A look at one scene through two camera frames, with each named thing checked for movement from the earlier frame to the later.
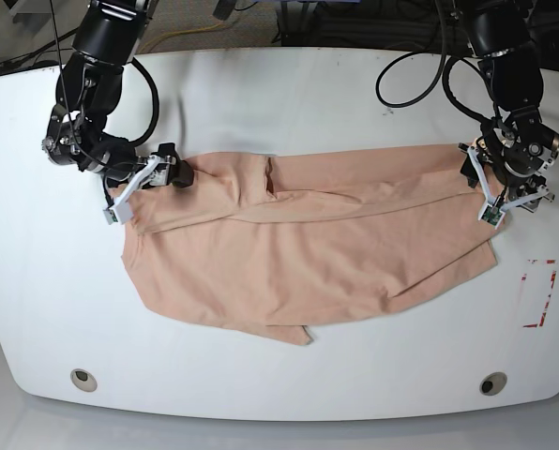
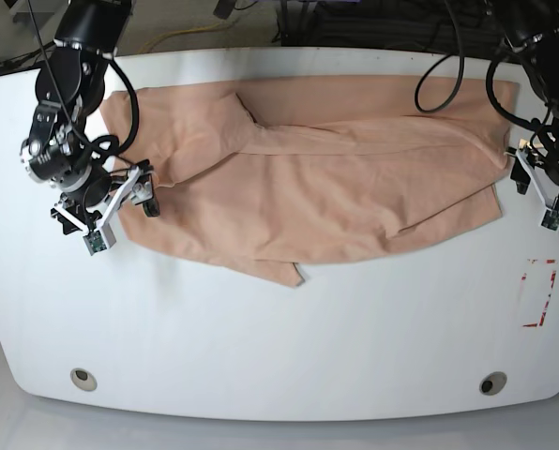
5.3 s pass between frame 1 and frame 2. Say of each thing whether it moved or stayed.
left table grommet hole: stayed
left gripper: moved
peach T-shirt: moved
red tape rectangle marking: stayed
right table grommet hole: stayed
